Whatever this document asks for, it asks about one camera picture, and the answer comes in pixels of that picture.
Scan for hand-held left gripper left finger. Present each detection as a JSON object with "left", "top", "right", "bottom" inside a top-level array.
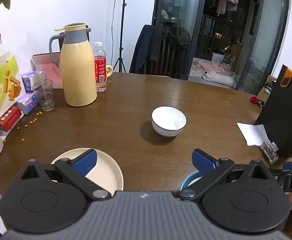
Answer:
[{"left": 20, "top": 149, "right": 112, "bottom": 201}]

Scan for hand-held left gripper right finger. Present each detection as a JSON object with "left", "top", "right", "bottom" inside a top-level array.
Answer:
[{"left": 177, "top": 149, "right": 270, "bottom": 201}]

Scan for white bowl black rim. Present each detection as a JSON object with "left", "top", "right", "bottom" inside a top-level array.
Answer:
[
  {"left": 151, "top": 106, "right": 187, "bottom": 137},
  {"left": 187, "top": 176, "right": 204, "bottom": 188}
]

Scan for cream round plate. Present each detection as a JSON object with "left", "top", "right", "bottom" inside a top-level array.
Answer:
[{"left": 50, "top": 148, "right": 124, "bottom": 192}]

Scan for blue bowl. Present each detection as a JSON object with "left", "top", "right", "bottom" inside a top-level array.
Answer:
[{"left": 180, "top": 171, "right": 204, "bottom": 193}]

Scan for white paper napkin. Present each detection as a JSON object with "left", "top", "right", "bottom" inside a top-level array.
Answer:
[{"left": 237, "top": 122, "right": 270, "bottom": 147}]

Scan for black paper bag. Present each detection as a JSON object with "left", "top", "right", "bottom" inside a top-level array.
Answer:
[{"left": 255, "top": 51, "right": 292, "bottom": 158}]

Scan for scattered yellow kernels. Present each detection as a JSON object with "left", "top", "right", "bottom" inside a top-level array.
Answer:
[{"left": 3, "top": 110, "right": 42, "bottom": 143}]

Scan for clear glass tumbler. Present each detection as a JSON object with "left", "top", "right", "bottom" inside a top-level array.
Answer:
[{"left": 33, "top": 79, "right": 56, "bottom": 112}]

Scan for clear plastic straw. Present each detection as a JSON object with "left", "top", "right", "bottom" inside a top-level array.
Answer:
[{"left": 39, "top": 80, "right": 48, "bottom": 101}]

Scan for cardboard box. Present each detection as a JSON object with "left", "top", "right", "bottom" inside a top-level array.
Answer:
[{"left": 257, "top": 75, "right": 278, "bottom": 100}]

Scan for white plush dog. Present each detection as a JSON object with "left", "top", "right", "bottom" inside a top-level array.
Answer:
[{"left": 202, "top": 70, "right": 236, "bottom": 85}]

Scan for yellow thermos jug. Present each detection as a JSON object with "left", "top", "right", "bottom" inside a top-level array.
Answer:
[{"left": 49, "top": 23, "right": 98, "bottom": 107}]

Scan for small red box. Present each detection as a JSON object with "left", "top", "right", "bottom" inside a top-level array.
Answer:
[{"left": 0, "top": 106, "right": 22, "bottom": 132}]

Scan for red label water bottle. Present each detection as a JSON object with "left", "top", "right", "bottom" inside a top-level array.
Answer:
[{"left": 93, "top": 41, "right": 107, "bottom": 93}]

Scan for pink blanket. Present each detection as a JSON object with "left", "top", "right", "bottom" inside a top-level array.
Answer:
[{"left": 195, "top": 60, "right": 226, "bottom": 73}]

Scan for pink box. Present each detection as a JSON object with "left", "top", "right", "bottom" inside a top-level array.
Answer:
[{"left": 31, "top": 52, "right": 64, "bottom": 89}]

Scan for dark wooden dining chair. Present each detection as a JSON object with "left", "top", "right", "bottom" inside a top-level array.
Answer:
[{"left": 146, "top": 24, "right": 189, "bottom": 80}]

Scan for green snack box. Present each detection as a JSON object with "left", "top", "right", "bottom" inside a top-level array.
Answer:
[{"left": 0, "top": 52, "right": 26, "bottom": 127}]

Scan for navy jacket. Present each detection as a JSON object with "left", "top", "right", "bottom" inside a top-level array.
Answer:
[{"left": 129, "top": 25, "right": 157, "bottom": 74}]

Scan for black jacket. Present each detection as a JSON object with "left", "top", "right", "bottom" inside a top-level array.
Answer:
[{"left": 150, "top": 22, "right": 191, "bottom": 80}]

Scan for sliding glass door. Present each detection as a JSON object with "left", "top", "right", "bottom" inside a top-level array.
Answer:
[{"left": 152, "top": 0, "right": 291, "bottom": 92}]

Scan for black tripod stand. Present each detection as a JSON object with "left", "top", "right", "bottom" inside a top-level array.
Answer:
[{"left": 112, "top": 0, "right": 129, "bottom": 73}]

